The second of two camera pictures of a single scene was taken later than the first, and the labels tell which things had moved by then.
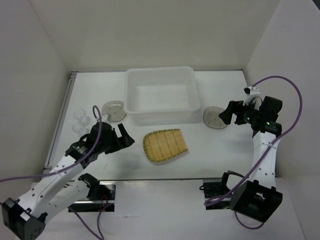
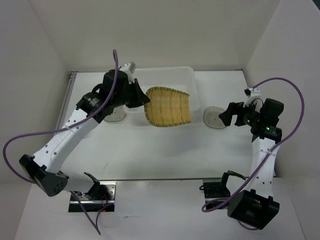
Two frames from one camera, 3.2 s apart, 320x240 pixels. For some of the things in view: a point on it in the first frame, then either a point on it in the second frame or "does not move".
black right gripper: (236, 107) does not move
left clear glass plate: (115, 110) does not move
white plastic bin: (161, 95) does not move
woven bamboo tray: (162, 144) -> (167, 107)
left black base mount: (102, 198) does not move
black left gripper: (126, 140) -> (141, 98)
